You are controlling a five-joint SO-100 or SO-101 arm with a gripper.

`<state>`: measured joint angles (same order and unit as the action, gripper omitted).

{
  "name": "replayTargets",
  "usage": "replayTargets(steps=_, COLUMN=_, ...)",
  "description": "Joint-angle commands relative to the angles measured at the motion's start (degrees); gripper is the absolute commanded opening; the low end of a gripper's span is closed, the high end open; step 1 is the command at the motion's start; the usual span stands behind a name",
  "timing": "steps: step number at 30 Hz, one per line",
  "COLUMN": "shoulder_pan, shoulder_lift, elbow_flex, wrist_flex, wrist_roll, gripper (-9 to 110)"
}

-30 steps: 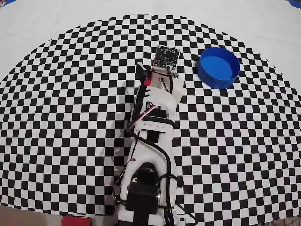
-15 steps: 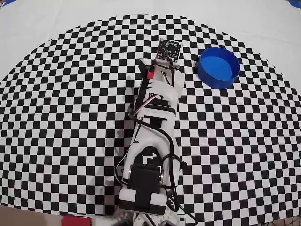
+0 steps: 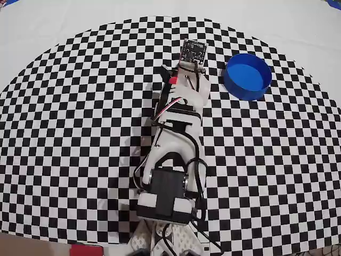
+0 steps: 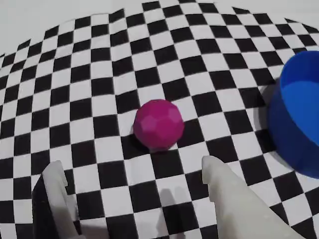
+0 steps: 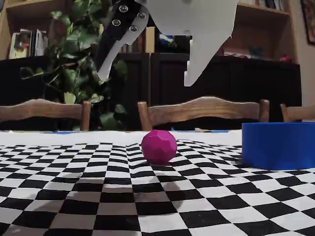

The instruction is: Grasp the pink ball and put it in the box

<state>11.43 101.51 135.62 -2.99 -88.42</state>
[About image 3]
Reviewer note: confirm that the black camera circuit board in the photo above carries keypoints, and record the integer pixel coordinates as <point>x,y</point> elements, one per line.
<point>194,52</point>

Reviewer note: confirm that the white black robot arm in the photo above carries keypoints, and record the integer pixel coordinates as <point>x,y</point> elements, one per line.
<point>175,149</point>

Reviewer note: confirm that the red flat object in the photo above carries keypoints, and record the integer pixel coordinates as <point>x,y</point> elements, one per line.
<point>86,250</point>

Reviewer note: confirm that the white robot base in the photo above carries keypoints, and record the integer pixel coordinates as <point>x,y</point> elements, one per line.
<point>183,237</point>

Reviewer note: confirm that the blue round box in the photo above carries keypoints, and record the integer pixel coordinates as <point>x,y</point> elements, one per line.
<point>247,76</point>

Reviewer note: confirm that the black white checkered cloth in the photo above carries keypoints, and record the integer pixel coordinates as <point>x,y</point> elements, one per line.
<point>80,120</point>

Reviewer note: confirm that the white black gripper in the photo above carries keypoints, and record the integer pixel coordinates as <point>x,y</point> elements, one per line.
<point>192,89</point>

